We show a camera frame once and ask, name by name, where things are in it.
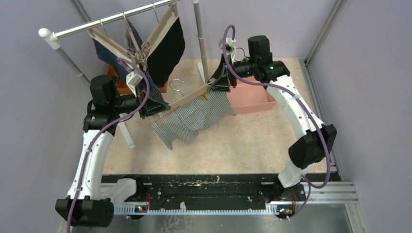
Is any aluminium frame rail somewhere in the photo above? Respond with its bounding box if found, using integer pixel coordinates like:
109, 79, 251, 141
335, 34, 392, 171
257, 182, 359, 205

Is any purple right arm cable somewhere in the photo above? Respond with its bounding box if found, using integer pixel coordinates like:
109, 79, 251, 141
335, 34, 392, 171
221, 24, 332, 221

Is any black underwear beige waistband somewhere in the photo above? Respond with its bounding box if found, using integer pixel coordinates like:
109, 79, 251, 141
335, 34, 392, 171
147, 18, 185, 87

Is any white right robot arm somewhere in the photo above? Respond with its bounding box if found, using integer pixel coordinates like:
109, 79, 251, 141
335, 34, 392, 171
211, 35, 337, 200

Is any beige clip hanger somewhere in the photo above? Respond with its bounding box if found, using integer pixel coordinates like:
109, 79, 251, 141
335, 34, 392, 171
149, 78, 217, 125

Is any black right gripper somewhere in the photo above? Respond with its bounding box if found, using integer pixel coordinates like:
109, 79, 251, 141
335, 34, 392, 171
206, 54, 257, 93

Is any navy underwear beige waistband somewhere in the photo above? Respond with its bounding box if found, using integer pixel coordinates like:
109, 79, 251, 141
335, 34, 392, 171
92, 39, 129, 82

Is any white rack base foot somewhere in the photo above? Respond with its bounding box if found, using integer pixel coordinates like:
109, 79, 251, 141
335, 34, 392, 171
118, 122, 136, 149

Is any beige hanger of navy underwear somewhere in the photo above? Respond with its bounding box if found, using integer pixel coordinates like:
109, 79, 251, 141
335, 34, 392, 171
88, 28, 135, 64

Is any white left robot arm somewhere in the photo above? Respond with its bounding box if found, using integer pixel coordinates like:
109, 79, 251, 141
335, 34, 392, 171
55, 68, 151, 233

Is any beige hanger of striped underwear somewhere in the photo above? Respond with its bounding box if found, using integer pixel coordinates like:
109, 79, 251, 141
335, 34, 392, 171
123, 14, 146, 68

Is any navy white striped underwear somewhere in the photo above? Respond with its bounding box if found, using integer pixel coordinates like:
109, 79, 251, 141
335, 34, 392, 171
125, 19, 164, 100

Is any silver clothes rack rail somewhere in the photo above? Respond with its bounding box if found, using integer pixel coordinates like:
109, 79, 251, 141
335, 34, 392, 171
38, 0, 209, 83

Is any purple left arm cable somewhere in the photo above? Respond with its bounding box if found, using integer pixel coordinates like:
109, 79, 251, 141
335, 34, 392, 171
66, 58, 151, 233

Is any pink plastic basket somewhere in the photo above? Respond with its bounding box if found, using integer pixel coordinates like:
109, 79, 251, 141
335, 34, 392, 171
226, 81, 276, 115

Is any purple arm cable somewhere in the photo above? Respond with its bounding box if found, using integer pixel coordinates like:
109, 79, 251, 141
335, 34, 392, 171
66, 58, 151, 233
221, 24, 332, 221

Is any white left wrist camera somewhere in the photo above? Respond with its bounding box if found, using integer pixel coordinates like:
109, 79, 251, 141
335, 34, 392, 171
126, 69, 143, 89

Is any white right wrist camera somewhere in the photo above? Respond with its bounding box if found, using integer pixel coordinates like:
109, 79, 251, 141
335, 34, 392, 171
219, 37, 237, 55

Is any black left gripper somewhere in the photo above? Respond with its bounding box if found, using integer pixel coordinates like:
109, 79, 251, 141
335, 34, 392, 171
110, 83, 171, 119

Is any beige hanger of black underwear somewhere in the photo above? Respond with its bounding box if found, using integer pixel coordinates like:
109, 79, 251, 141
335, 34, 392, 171
140, 3, 179, 66

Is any grey striped underwear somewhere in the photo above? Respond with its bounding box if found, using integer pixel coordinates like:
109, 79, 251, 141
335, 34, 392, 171
151, 92, 236, 150

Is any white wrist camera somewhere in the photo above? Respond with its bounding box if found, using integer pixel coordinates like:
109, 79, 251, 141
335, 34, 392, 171
126, 69, 143, 89
219, 37, 237, 55

